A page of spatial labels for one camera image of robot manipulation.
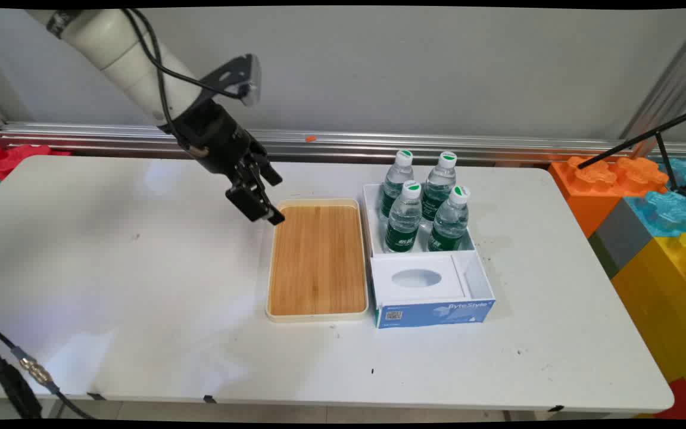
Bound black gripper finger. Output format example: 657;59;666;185
225;162;286;226
254;154;285;186

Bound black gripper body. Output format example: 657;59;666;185
167;98;269;177

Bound water bottle with green label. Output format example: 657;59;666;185
421;150;459;222
384;180;423;254
380;150;415;219
427;185;471;252

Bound bamboo tray with cream rim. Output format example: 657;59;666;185
265;198;370;324

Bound white and blue cardboard box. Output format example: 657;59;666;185
361;182;497;329

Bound red giant building blocks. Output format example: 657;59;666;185
0;142;73;182

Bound orange giant building block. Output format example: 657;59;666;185
548;156;670;238

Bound grey giant building block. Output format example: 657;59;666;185
588;198;654;280

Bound black tripod stand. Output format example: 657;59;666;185
578;104;686;201

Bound translucent blue giant building block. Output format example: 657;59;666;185
624;157;686;238

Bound yellow giant building block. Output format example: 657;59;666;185
610;232;686;413

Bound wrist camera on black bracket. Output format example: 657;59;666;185
199;53;263;108

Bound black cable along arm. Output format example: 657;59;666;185
121;9;244;157

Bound aluminium frame rail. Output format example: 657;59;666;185
0;122;686;166

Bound cable with metal connector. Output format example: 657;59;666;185
0;318;97;421

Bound black cable with plug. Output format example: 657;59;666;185
0;325;43;419

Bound aluminium frame post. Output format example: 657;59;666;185
619;11;686;157

